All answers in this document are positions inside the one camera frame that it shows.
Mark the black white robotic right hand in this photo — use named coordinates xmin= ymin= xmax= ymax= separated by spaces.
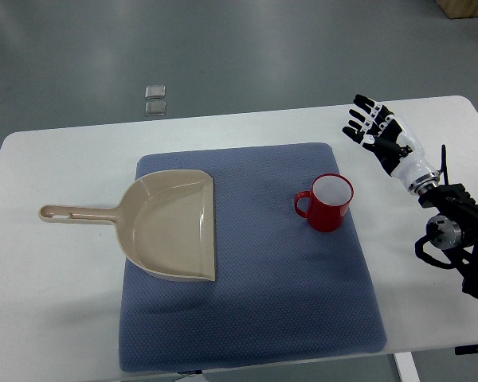
xmin=343 ymin=94 xmax=441 ymax=195

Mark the red cup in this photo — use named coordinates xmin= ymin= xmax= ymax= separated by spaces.
xmin=294 ymin=173 xmax=354 ymax=232

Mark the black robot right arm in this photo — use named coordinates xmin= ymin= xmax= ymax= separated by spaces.
xmin=414 ymin=145 xmax=478 ymax=299

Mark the beige plastic dustpan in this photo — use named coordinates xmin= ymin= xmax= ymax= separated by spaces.
xmin=39 ymin=170 xmax=217 ymax=282

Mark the brown cardboard box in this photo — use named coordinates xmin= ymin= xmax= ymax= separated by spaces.
xmin=435 ymin=0 xmax=478 ymax=19

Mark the white table leg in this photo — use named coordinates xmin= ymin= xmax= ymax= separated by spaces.
xmin=394 ymin=352 xmax=420 ymax=382

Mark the black table control panel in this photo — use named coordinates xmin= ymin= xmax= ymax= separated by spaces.
xmin=454 ymin=344 xmax=478 ymax=356

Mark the lower metal floor plate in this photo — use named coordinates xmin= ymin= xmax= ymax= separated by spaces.
xmin=145 ymin=100 xmax=167 ymax=116

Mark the metal floor plate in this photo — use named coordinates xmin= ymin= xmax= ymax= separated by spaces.
xmin=145 ymin=84 xmax=166 ymax=99
xmin=145 ymin=100 xmax=167 ymax=116

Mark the upper metal floor plate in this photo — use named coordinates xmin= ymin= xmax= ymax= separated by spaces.
xmin=145 ymin=84 xmax=166 ymax=99

